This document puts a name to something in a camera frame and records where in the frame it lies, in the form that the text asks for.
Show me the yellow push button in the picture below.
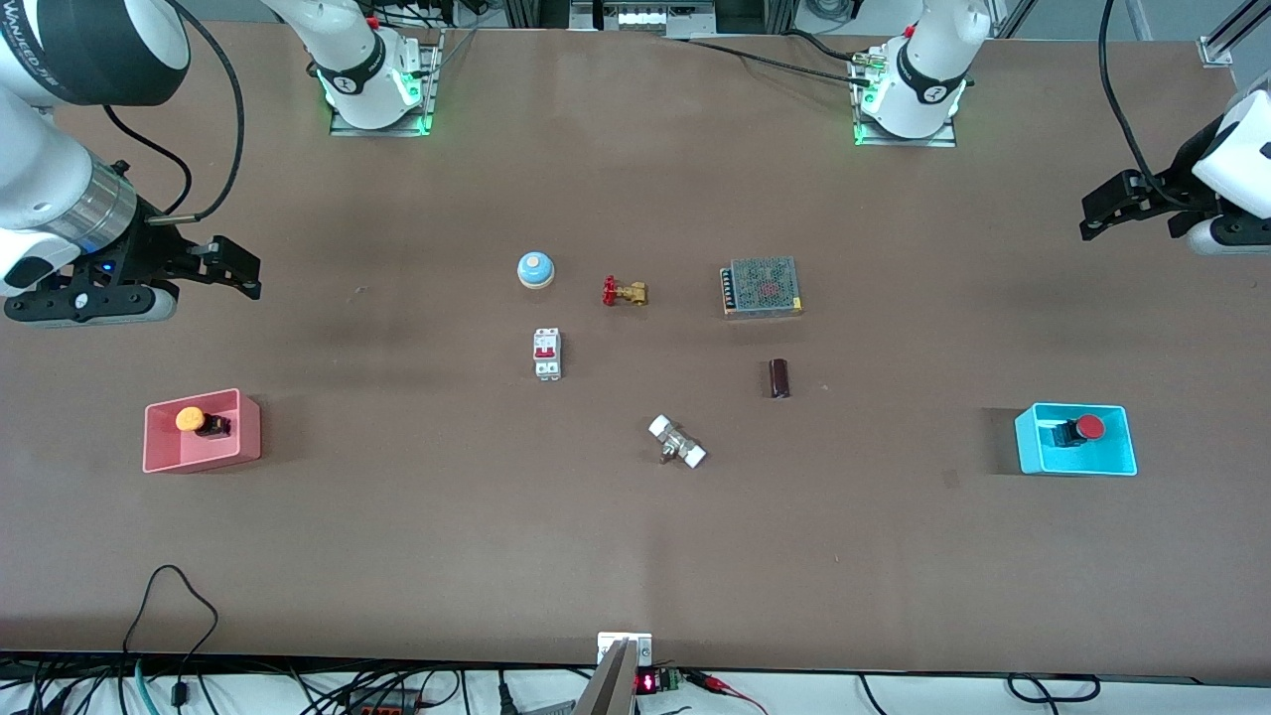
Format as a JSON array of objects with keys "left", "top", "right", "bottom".
[{"left": 176, "top": 406, "right": 233, "bottom": 440}]

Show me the pink plastic bin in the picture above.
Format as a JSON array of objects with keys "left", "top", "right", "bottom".
[{"left": 143, "top": 388, "right": 262, "bottom": 474}]

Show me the red push button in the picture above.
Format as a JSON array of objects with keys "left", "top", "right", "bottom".
[{"left": 1038, "top": 414, "right": 1106, "bottom": 449}]

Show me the cyan plastic bin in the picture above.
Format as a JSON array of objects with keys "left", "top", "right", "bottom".
[{"left": 1015, "top": 402, "right": 1138, "bottom": 477}]

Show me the metal mesh power supply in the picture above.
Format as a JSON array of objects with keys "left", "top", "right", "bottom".
[{"left": 721, "top": 257, "right": 804, "bottom": 319}]

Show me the white power strip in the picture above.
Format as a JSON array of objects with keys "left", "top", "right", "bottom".
[{"left": 570, "top": 0, "right": 698, "bottom": 33}]

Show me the metal valve with white ends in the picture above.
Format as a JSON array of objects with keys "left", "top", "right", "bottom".
[{"left": 647, "top": 415, "right": 708, "bottom": 469}]

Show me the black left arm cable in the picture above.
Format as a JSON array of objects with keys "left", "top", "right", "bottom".
[{"left": 1096, "top": 0, "right": 1198, "bottom": 212}]

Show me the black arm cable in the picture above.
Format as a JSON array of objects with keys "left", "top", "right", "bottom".
[
  {"left": 102, "top": 0, "right": 246, "bottom": 225},
  {"left": 1096, "top": 0, "right": 1198, "bottom": 212}
]

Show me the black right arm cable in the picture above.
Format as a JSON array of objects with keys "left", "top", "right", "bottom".
[{"left": 102, "top": 0, "right": 246, "bottom": 225}]

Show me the aluminium frame profile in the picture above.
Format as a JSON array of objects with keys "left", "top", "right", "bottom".
[{"left": 1199, "top": 0, "right": 1271, "bottom": 69}]

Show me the looped black table cable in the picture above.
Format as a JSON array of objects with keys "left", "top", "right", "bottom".
[{"left": 121, "top": 564, "right": 221, "bottom": 715}]

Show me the long black cable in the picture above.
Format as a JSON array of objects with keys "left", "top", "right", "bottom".
[{"left": 660, "top": 30, "right": 877, "bottom": 86}]

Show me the coiled black cable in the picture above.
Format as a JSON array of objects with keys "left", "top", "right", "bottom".
[{"left": 1006, "top": 672, "right": 1102, "bottom": 705}]

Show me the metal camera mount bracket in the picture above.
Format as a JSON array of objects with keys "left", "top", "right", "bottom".
[{"left": 574, "top": 632, "right": 654, "bottom": 715}]

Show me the red clip wire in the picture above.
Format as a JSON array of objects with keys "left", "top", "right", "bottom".
[{"left": 688, "top": 669, "right": 772, "bottom": 715}]

